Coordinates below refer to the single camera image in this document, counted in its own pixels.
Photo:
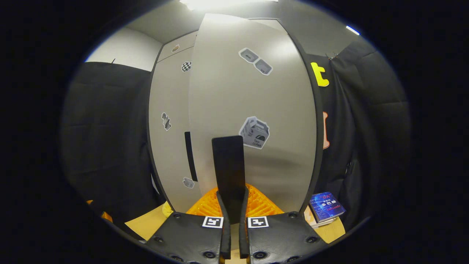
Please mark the grey shoe cabinet door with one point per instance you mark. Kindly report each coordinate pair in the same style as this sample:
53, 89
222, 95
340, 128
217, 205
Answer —
168, 154
227, 91

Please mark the blue book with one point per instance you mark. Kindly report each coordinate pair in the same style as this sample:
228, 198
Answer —
326, 207

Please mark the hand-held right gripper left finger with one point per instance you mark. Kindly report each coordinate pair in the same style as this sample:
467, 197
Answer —
225, 234

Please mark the grey shoe cabinet body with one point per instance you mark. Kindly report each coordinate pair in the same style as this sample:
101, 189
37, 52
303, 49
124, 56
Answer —
319, 124

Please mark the yellow plush toy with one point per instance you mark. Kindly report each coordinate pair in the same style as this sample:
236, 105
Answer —
167, 209

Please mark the small ceiling light panel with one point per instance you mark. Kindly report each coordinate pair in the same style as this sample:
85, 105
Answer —
352, 30

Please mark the black backdrop cloth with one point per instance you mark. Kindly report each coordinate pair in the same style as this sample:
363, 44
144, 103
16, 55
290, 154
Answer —
106, 139

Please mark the large ceiling light panel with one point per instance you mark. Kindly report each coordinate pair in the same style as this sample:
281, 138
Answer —
220, 3

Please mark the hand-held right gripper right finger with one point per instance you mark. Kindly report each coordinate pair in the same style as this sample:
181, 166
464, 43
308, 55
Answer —
243, 234

